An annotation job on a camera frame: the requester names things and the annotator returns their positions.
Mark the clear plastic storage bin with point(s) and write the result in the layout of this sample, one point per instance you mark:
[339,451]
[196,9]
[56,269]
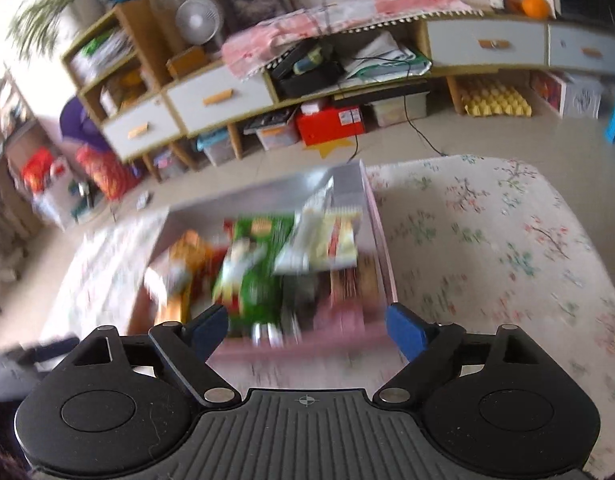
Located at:
[400,110]
[277,135]

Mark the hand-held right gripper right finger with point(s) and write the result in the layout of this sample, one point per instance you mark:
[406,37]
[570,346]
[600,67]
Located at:
[405,330]

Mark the purple cloth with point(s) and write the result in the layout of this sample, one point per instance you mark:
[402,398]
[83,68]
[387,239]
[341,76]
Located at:
[82,125]

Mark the yellow star sticker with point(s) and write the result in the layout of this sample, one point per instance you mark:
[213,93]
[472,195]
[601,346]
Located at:
[332,149]

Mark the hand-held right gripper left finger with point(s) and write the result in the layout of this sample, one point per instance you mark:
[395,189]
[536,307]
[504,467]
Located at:
[210,327]

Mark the pink biscuit packet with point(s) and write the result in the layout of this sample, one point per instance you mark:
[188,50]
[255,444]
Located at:
[355,285]

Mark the yellow egg tray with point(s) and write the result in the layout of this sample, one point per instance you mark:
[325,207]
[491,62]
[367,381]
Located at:
[496,100]

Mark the stack of papers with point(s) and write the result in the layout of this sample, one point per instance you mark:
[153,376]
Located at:
[387,60]

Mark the small wooden box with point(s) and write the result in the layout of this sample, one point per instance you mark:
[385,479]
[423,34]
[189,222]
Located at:
[187,62]

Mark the white desk fan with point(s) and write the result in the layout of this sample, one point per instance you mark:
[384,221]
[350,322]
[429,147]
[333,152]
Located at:
[200,22]

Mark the green snack packet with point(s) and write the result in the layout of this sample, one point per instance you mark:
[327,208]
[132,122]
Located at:
[255,270]

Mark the pink cardboard box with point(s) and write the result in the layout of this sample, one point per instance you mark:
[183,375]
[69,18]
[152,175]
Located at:
[347,332]

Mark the orange snack packet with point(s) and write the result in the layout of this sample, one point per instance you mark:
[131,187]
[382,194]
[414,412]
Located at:
[182,275]

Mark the white cookie packet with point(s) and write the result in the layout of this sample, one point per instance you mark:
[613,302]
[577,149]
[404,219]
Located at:
[322,240]

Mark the red cardboard box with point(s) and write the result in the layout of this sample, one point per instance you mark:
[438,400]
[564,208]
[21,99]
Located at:
[330,127]

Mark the white printed storage box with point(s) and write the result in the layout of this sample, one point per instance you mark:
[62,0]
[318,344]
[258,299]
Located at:
[580,95]

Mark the orange fruit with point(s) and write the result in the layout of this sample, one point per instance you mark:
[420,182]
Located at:
[536,6]

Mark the wooden cabinet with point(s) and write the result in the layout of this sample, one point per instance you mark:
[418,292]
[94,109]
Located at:
[137,40]

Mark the grey cabinet drawer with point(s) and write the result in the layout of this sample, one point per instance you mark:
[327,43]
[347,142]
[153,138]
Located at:
[585,49]
[487,42]
[140,127]
[217,97]

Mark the black device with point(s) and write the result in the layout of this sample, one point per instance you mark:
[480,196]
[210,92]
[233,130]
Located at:
[307,72]

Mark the floral tablecloth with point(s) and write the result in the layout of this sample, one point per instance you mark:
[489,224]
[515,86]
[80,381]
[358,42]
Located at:
[487,260]

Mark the pink cloth cover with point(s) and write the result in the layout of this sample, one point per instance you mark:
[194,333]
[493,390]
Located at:
[297,30]

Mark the clear bin blue lid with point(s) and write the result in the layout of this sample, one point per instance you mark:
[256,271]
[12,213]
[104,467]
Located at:
[217,147]

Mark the red printed bag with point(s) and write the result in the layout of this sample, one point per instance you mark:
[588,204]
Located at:
[104,172]

